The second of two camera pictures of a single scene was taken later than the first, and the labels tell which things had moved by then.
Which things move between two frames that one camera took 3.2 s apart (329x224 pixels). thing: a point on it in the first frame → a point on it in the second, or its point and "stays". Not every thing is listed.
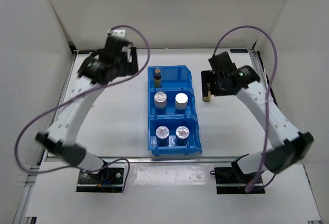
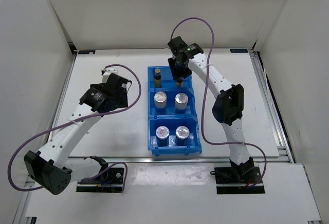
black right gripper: (207, 77) → (176, 73)
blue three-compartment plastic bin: (173, 129) stays
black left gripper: (132, 65) → (123, 99)
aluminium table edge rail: (97, 159) stays
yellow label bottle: (207, 98) → (179, 82)
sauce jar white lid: (162, 135) stays
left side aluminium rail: (64, 94) stays
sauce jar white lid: (182, 135) stays
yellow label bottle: (158, 82) stays
